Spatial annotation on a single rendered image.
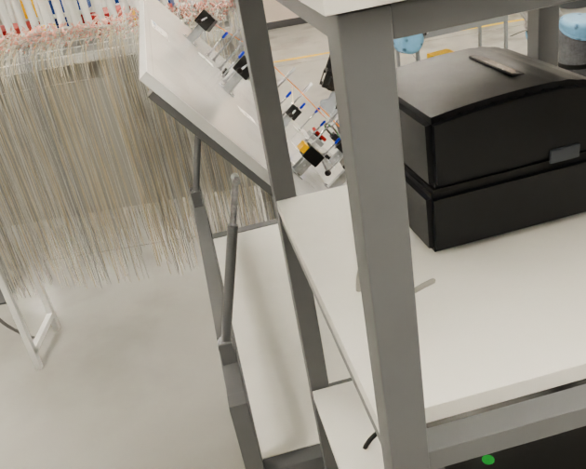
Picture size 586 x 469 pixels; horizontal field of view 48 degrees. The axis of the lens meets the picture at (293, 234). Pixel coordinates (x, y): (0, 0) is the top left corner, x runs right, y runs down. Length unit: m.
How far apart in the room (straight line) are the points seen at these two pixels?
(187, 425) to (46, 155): 1.25
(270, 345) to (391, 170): 1.41
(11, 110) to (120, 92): 0.44
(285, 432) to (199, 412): 1.36
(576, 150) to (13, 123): 2.39
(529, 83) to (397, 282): 0.41
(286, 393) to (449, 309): 0.97
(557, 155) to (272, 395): 1.04
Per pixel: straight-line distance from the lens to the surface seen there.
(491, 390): 0.66
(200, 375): 3.11
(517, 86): 0.84
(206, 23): 1.90
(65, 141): 2.85
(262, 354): 1.82
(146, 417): 2.99
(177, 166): 2.82
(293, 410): 1.63
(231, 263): 1.36
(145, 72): 1.06
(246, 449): 1.46
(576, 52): 2.27
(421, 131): 0.79
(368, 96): 0.44
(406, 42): 1.96
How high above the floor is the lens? 1.91
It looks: 28 degrees down
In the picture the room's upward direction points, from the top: 10 degrees counter-clockwise
